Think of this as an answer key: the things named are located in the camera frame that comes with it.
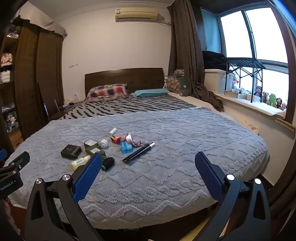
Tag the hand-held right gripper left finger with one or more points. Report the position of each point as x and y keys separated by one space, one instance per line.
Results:
x=90 y=176

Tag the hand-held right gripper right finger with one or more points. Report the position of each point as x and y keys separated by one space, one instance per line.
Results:
x=208 y=176

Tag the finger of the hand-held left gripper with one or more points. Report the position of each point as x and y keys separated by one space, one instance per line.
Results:
x=2 y=154

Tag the pale yellow bottle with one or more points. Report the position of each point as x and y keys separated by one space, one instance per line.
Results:
x=78 y=162

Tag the dark box with pale label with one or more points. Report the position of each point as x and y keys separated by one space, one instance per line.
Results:
x=90 y=143

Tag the black cylindrical cap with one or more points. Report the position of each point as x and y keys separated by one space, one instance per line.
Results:
x=108 y=163

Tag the green box with label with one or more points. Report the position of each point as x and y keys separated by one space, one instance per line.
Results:
x=93 y=151

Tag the flat black box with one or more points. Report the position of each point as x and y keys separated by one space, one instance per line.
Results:
x=70 y=151

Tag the white round jar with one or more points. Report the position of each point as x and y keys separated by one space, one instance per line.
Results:
x=104 y=143

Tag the red wrapper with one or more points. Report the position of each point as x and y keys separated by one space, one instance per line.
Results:
x=115 y=139

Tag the blue packet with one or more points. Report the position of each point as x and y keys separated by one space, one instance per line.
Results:
x=126 y=147

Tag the grey fleece blanket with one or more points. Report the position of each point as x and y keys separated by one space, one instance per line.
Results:
x=161 y=180

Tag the small white tube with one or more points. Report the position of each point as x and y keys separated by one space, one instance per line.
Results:
x=112 y=131

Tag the long black tube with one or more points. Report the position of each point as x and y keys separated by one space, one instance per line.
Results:
x=138 y=151

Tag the dark bedside table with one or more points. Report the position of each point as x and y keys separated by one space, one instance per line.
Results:
x=57 y=114

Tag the dark wooden wardrobe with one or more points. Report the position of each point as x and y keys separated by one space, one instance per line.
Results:
x=32 y=81

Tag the white window sill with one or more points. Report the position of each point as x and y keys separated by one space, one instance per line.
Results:
x=254 y=109

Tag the plaid pillow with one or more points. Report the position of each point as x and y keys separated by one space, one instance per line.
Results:
x=106 y=92

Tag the black striped blanket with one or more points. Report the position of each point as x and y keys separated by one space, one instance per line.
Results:
x=138 y=104

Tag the white storage box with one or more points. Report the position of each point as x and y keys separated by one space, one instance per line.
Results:
x=215 y=81

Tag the grey green plush cushion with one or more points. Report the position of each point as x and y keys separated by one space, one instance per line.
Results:
x=185 y=83

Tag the beige plush toy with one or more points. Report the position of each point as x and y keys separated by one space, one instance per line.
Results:
x=266 y=97

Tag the brown spotted cushion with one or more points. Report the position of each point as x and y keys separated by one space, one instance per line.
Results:
x=172 y=84

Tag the dark monkey plush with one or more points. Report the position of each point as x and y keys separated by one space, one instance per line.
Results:
x=258 y=91

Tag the green frog plush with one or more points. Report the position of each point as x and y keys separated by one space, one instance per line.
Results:
x=272 y=99

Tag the blue pillow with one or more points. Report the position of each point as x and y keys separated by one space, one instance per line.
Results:
x=150 y=92

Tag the brown monkey plush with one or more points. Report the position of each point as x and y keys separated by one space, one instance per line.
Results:
x=281 y=103

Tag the dark wooden headboard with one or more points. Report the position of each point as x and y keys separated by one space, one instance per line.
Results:
x=122 y=77

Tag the black clothing pile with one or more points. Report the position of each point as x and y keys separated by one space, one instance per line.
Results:
x=214 y=60

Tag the black folding table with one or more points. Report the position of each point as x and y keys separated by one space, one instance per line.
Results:
x=245 y=62

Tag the brown curtain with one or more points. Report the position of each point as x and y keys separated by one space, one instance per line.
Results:
x=185 y=46

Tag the pale cloth cover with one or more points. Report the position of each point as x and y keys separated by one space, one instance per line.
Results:
x=44 y=20

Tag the large window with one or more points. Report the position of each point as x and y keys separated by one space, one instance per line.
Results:
x=266 y=34

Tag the wall air conditioner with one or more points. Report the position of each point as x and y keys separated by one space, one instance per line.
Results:
x=136 y=14

